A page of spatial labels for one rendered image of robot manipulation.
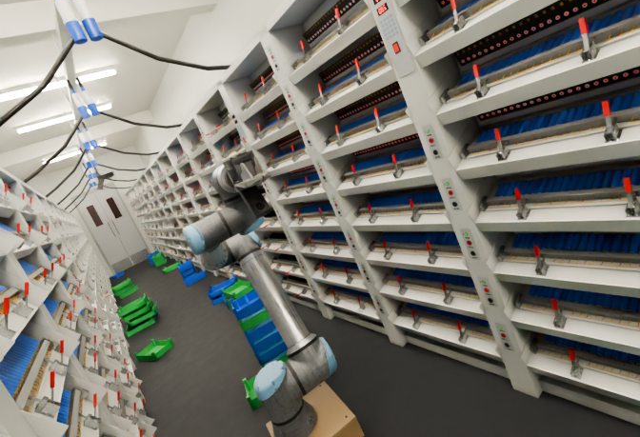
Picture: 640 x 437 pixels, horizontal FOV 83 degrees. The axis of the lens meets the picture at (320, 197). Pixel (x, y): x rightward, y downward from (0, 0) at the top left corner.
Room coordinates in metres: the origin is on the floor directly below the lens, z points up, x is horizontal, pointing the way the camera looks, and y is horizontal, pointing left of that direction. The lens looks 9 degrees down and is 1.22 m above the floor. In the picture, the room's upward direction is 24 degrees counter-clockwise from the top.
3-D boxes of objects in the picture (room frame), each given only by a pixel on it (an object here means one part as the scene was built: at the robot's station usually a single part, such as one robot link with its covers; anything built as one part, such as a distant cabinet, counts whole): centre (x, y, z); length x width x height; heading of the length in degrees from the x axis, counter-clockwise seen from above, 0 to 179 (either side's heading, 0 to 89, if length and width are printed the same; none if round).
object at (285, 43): (1.85, -0.15, 0.88); 0.20 x 0.09 x 1.77; 121
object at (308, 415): (1.35, 0.47, 0.20); 0.19 x 0.19 x 0.10
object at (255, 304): (2.17, 0.62, 0.44); 0.30 x 0.20 x 0.08; 107
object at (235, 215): (1.11, 0.24, 1.09); 0.12 x 0.09 x 0.12; 110
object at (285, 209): (2.45, 0.21, 0.88); 0.20 x 0.09 x 1.77; 121
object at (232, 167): (0.95, 0.16, 1.21); 0.12 x 0.08 x 0.09; 24
